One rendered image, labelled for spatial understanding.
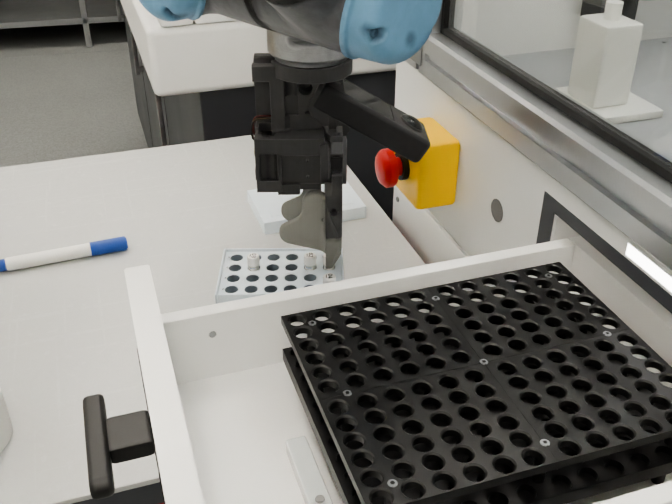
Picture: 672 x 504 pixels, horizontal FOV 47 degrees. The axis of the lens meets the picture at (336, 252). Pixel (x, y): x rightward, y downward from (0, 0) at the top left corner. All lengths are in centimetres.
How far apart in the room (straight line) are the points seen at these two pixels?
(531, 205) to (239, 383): 29
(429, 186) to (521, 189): 13
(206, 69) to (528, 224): 66
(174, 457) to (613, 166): 35
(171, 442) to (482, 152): 44
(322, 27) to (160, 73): 74
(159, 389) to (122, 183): 63
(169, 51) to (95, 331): 53
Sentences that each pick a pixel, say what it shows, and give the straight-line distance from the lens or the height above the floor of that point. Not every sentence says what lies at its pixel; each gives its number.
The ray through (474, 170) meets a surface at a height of 89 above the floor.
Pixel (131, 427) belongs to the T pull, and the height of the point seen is 91.
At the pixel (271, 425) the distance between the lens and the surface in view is 55.
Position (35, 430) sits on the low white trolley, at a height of 76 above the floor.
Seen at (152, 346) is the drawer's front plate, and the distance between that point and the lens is 48.
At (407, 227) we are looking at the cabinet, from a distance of 94.
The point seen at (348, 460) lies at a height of 90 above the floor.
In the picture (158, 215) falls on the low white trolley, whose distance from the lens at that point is 96.
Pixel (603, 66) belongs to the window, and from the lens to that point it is 61.
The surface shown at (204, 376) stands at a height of 84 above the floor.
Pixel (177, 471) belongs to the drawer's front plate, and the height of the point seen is 93.
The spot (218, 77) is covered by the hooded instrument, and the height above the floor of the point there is 82.
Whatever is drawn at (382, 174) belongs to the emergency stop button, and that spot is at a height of 87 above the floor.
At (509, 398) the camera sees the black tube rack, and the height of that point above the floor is 90.
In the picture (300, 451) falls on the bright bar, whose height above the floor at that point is 85.
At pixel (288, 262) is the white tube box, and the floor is 80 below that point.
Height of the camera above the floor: 122
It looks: 32 degrees down
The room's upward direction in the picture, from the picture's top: straight up
